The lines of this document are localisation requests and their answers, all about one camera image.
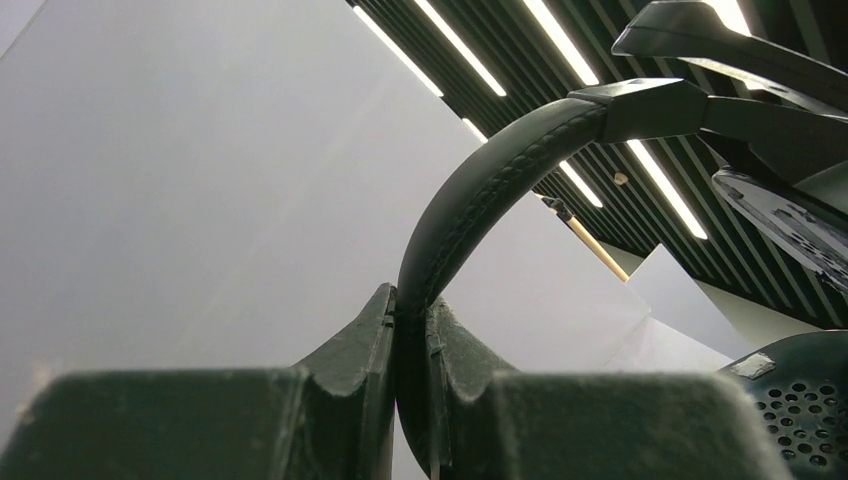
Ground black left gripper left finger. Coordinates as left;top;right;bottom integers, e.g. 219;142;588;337
1;284;396;479

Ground wooden stick with black tip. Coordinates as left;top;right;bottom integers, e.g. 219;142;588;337
537;194;630;282

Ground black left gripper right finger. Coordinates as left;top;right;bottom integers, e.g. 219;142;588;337
423;301;789;479

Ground black headphones with cable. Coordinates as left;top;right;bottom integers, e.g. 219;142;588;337
394;1;847;479

